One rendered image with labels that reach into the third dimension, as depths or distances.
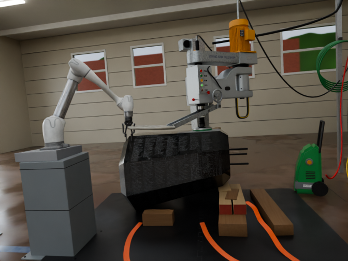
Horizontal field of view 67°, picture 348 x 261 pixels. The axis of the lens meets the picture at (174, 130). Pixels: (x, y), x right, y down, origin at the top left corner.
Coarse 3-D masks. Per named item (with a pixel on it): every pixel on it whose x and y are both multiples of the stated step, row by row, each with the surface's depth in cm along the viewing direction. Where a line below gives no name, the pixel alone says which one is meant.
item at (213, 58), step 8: (192, 56) 283; (200, 56) 282; (208, 56) 288; (216, 56) 294; (224, 56) 300; (232, 56) 306; (240, 56) 311; (248, 56) 318; (256, 56) 325; (192, 64) 298; (200, 64) 290; (208, 64) 307; (216, 64) 311; (224, 64) 316; (232, 64) 320; (240, 64) 319; (248, 64) 323
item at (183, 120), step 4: (212, 104) 314; (216, 104) 303; (204, 108) 308; (208, 108) 297; (212, 108) 300; (216, 108) 303; (196, 112) 302; (200, 112) 291; (204, 112) 294; (208, 112) 297; (188, 116) 296; (192, 116) 285; (196, 116) 288; (200, 116) 291; (176, 120) 288; (180, 120) 291; (184, 120) 280; (188, 120) 283; (192, 120) 286; (168, 124) 283; (172, 124) 273; (176, 124) 275; (180, 124) 278
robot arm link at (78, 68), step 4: (72, 60) 234; (76, 60) 234; (72, 64) 233; (76, 64) 234; (80, 64) 235; (84, 64) 238; (72, 68) 235; (76, 68) 234; (80, 68) 235; (84, 68) 236; (88, 68) 238; (72, 72) 243; (76, 72) 239; (80, 72) 236; (84, 72) 237
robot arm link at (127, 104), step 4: (124, 96) 255; (128, 96) 254; (124, 100) 254; (128, 100) 254; (132, 100) 256; (124, 104) 254; (128, 104) 253; (132, 104) 256; (124, 108) 255; (128, 108) 254; (132, 108) 256
